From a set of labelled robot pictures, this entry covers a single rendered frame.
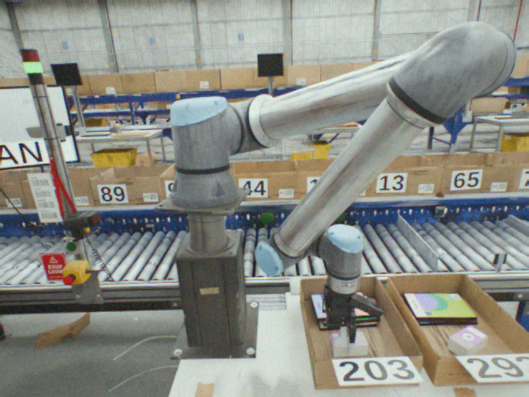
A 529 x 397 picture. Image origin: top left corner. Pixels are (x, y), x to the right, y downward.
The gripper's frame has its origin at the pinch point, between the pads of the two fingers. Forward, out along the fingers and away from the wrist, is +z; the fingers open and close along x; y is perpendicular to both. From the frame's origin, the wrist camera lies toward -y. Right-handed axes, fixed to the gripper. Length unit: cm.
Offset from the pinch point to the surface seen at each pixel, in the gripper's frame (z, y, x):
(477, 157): -23, -114, -121
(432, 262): 2, -50, -45
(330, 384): 1.6, 8.1, 12.7
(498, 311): -4.7, -47.8, -4.0
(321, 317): -1.3, 5.9, -10.4
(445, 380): 1.3, -22.0, 14.1
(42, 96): -72, 97, -45
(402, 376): -8.2, -7.1, 20.4
